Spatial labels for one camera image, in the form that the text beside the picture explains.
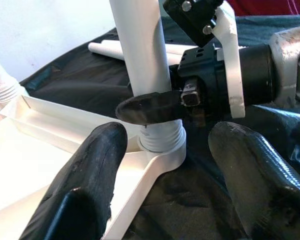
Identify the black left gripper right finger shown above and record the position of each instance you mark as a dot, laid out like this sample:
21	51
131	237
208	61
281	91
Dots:
260	180

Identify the black plastic table cover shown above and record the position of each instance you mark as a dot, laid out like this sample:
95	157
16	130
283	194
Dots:
77	75

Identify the white plastic table leg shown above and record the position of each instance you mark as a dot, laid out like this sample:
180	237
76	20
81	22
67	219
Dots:
1	82
105	49
140	50
110	41

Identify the red hanging cloth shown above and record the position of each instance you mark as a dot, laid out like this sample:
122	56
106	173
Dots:
265	6

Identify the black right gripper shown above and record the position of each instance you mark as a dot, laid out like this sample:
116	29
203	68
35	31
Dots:
202	72

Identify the white plastic table top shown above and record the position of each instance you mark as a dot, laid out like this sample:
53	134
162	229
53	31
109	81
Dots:
40	150

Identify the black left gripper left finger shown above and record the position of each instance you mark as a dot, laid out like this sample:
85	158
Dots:
85	180

